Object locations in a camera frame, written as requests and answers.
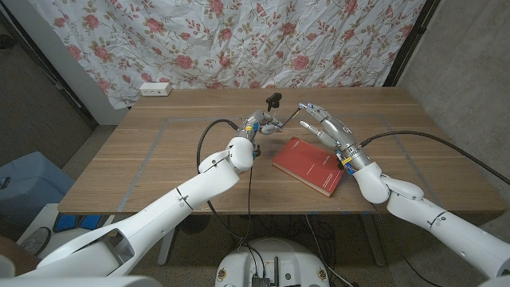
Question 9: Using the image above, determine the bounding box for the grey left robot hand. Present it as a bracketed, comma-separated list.
[238, 109, 284, 141]

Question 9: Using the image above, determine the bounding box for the black backdrop stand pole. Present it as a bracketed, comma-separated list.
[382, 0, 441, 88]

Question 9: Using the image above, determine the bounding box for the black round disc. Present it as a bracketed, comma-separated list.
[178, 214, 211, 235]

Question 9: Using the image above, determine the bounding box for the white robot torso shell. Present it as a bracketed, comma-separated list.
[0, 275, 163, 287]

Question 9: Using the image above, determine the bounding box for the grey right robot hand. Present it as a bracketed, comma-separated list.
[298, 102, 362, 163]

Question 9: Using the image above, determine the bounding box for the blue plastic bin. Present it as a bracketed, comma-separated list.
[0, 151, 77, 236]

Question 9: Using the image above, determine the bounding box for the clear spray bottle black nozzle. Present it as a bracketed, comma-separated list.
[265, 92, 283, 124]

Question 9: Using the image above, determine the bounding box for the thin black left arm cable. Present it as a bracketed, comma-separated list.
[237, 167, 253, 250]

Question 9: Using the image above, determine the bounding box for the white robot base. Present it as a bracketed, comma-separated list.
[214, 238, 331, 287]

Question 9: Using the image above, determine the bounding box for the floral backdrop cloth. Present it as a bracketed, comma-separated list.
[27, 0, 427, 111]

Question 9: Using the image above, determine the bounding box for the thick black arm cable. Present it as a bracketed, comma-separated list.
[360, 130, 510, 187]
[196, 118, 244, 244]

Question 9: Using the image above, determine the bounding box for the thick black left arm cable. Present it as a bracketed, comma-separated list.
[196, 118, 244, 244]

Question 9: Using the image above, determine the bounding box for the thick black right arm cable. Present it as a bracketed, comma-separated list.
[360, 130, 510, 187]

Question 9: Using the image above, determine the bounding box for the white power strip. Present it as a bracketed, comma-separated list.
[139, 82, 173, 97]

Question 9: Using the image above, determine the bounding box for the red notebook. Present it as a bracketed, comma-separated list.
[272, 136, 347, 199]

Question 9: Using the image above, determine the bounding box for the black mechanical pencil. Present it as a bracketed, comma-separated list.
[278, 106, 303, 129]

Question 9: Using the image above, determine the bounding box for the blue floor mat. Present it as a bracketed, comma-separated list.
[53, 214, 115, 234]

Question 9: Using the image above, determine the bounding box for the grey table leg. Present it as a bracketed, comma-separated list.
[157, 225, 179, 267]
[360, 214, 386, 267]

